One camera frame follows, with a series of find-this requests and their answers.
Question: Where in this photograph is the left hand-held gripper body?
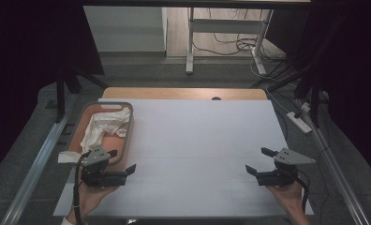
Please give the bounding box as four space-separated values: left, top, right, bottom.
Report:
80 145 128 189

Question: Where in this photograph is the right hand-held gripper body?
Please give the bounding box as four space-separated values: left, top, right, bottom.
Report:
255 147 317 188

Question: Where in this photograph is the orange basket with grey rim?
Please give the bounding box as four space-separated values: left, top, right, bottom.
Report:
63 101 135 174

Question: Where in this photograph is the white baby shirt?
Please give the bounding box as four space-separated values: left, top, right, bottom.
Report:
57 106 132 165

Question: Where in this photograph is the person's left hand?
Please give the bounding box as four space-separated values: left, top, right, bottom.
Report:
68 183 119 224

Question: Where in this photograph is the person's right hand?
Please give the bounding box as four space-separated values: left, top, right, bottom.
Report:
266 184 306 218

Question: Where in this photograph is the white power strip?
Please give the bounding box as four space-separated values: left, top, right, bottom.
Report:
286 112 313 135

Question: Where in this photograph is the white table cover sheet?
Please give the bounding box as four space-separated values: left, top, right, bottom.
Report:
52 97 315 218

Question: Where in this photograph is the black metal stand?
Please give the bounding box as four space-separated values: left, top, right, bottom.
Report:
55 67 110 123
294 71 322 128

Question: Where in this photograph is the black curtain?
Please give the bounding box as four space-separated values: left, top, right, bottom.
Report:
0 0 105 182
266 0 371 186

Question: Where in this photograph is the white cabinet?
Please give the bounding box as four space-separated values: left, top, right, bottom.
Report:
83 6 169 53

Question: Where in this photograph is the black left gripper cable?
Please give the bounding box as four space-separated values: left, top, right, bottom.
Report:
72 151 92 225

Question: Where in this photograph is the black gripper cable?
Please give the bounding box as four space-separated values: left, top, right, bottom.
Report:
72 151 92 225
296 177 310 214

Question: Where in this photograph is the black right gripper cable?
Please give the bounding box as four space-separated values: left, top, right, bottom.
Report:
296 177 310 214

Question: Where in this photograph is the aluminium rail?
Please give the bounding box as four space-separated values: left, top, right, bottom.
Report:
295 99 370 225
0 93 79 225

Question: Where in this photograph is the tangle of floor cables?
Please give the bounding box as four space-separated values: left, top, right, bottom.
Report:
192 7 288 64

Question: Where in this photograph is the white metal desk frame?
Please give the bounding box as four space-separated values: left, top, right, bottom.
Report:
185 7 274 76

